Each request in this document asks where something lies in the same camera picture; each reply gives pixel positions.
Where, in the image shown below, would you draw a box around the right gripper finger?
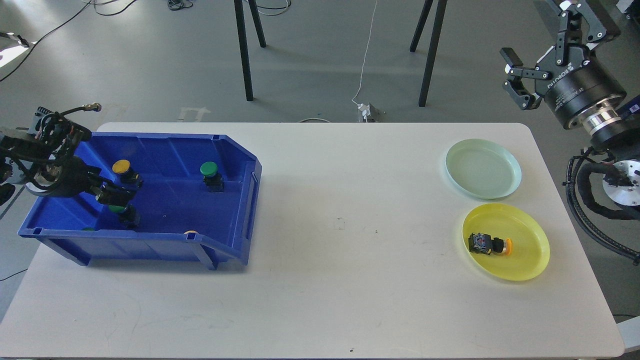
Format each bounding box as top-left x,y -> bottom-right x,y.
500,47 -> 553,110
546,0 -> 621,66

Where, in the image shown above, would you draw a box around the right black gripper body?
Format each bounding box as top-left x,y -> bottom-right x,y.
534,44 -> 627,130

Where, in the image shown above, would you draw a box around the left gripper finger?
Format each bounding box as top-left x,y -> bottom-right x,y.
87,171 -> 136,207

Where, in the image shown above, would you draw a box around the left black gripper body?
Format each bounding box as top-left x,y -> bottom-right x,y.
38,157 -> 93,198

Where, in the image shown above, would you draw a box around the green push button front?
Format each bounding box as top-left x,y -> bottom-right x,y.
108,203 -> 141,229

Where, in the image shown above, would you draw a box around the green push button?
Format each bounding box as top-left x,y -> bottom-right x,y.
108,203 -> 141,229
199,161 -> 225,193

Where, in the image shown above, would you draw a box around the yellow push button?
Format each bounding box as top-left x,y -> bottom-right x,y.
467,232 -> 514,256
111,159 -> 144,189

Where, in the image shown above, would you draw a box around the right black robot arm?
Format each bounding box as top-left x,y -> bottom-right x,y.
500,0 -> 639,265

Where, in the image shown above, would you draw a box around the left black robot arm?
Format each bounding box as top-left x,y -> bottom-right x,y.
0,102 -> 143,207

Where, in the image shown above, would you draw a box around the yellow push button back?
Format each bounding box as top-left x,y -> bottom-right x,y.
111,159 -> 144,189

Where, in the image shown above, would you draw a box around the light green plate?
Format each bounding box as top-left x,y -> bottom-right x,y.
445,138 -> 522,200

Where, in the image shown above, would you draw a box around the green push button back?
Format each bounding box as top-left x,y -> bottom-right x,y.
199,161 -> 225,193

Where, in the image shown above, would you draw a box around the yellow plate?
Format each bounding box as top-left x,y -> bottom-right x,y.
461,203 -> 550,281

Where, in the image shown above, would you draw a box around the blue plastic bin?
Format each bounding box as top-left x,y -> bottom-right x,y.
17,132 -> 262,271

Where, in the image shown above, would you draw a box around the black tripod legs right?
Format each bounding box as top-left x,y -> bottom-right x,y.
409,0 -> 448,108

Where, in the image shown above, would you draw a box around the black tripod legs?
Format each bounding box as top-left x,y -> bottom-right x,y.
234,0 -> 267,102
409,0 -> 448,108

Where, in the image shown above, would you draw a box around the white power adapter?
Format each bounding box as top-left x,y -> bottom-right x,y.
357,103 -> 381,123

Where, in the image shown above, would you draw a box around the black tripod legs left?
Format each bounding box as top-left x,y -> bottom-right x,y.
234,0 -> 267,102

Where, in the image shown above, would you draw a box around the white cable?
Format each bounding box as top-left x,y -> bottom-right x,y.
351,0 -> 379,107

